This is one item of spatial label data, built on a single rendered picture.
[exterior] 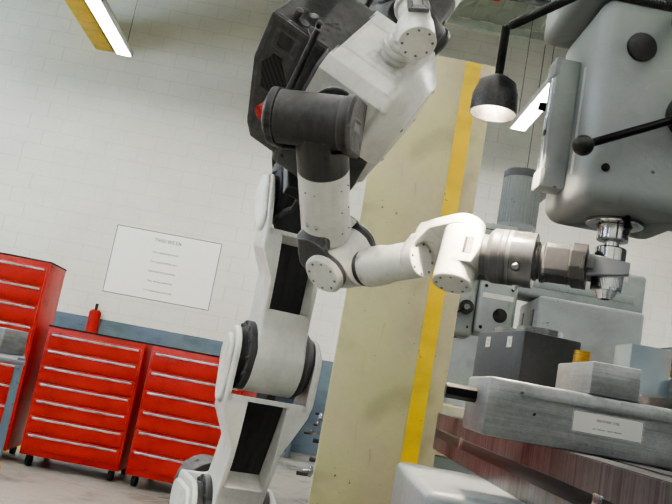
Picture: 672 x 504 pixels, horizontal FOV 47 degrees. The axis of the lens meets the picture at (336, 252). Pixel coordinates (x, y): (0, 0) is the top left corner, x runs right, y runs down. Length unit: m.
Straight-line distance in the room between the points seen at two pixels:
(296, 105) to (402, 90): 0.22
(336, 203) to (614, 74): 0.49
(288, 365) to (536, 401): 0.72
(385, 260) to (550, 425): 0.49
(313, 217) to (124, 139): 9.58
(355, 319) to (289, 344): 1.32
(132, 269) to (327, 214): 9.19
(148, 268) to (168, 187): 1.11
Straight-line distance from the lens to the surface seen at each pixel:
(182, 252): 10.41
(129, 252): 10.53
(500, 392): 0.97
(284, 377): 1.60
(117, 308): 10.48
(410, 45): 1.37
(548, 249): 1.23
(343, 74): 1.37
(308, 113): 1.26
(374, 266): 1.36
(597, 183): 1.17
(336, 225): 1.37
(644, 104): 1.23
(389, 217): 2.96
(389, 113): 1.37
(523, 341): 1.53
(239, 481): 1.70
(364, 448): 2.91
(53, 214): 10.88
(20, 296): 6.12
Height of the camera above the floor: 1.00
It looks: 9 degrees up
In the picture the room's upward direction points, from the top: 10 degrees clockwise
